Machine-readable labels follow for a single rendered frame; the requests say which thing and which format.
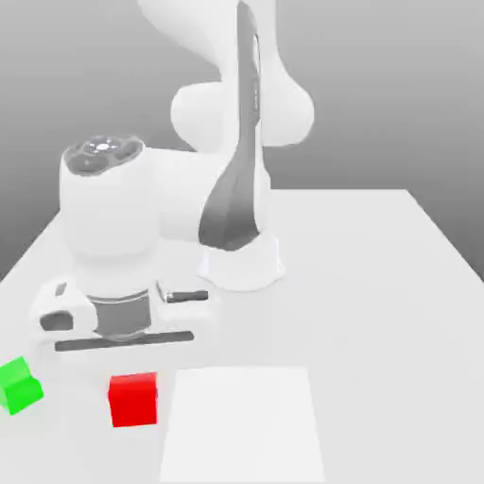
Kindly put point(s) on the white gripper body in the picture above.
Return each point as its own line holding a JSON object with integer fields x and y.
{"x": 124, "y": 341}

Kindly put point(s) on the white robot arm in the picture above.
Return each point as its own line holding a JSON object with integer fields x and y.
{"x": 113, "y": 211}

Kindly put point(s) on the small red cube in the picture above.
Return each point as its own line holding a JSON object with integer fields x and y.
{"x": 133, "y": 401}

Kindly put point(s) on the small green cube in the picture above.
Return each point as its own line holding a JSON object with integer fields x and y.
{"x": 19, "y": 385}

